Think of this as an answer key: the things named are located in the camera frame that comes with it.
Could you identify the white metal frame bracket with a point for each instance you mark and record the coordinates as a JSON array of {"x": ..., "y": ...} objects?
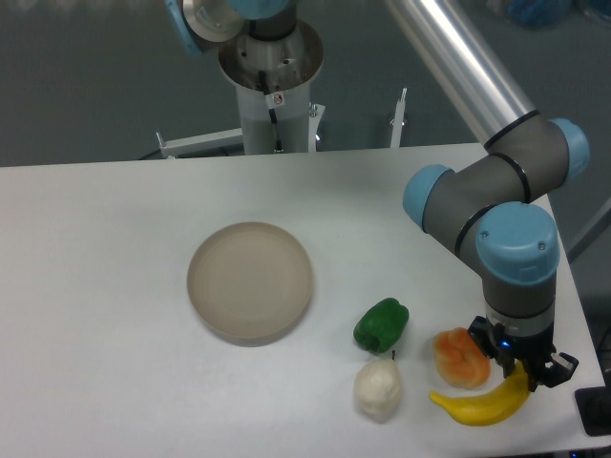
[{"x": 200, "y": 145}]

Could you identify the white toy pear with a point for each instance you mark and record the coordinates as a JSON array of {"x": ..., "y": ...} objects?
[{"x": 377, "y": 389}]

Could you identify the grey metal table leg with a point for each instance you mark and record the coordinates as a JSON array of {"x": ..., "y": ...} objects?
[{"x": 591, "y": 230}]

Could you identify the green toy bell pepper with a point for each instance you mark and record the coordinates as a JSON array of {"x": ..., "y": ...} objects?
[{"x": 382, "y": 326}]

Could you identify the blue plastic bag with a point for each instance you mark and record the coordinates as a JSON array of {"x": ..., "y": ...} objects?
[{"x": 537, "y": 14}]

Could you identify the orange toy bread knot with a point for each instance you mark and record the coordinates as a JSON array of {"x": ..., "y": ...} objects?
[{"x": 458, "y": 359}]

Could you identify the yellow toy banana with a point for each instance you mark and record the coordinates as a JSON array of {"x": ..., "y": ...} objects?
[{"x": 489, "y": 408}]

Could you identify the black device at table edge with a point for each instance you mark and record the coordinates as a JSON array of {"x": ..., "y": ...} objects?
[{"x": 594, "y": 410}]

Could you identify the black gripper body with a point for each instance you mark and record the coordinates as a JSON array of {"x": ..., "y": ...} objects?
[{"x": 523, "y": 339}]

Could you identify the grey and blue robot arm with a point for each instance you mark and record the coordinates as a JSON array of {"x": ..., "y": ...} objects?
[{"x": 485, "y": 214}]

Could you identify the white upright metal bracket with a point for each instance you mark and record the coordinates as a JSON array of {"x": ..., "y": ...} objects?
[{"x": 398, "y": 120}]

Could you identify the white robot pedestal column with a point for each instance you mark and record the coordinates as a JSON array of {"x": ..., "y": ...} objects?
[{"x": 272, "y": 80}]

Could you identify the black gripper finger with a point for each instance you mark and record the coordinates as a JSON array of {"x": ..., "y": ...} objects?
[
  {"x": 558, "y": 369},
  {"x": 480, "y": 332}
]

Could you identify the beige round plate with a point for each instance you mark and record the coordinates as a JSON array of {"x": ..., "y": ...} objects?
[{"x": 250, "y": 283}]

